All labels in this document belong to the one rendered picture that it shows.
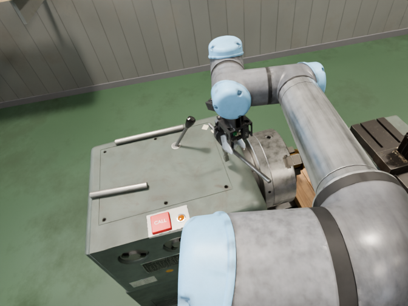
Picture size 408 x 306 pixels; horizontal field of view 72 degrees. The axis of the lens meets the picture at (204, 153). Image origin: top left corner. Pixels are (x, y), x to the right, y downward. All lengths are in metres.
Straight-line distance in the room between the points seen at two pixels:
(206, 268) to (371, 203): 0.16
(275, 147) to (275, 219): 0.83
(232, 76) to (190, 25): 3.02
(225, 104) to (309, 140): 0.20
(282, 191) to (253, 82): 0.62
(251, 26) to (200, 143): 2.75
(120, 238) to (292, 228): 0.73
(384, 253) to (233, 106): 0.37
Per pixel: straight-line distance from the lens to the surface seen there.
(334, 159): 0.36
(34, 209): 3.01
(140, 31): 3.59
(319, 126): 0.42
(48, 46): 3.88
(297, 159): 1.11
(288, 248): 0.25
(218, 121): 0.77
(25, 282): 2.68
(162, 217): 0.91
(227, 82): 0.55
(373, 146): 1.54
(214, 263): 0.24
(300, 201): 1.34
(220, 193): 0.93
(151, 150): 1.11
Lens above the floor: 2.03
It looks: 48 degrees down
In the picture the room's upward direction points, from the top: 11 degrees counter-clockwise
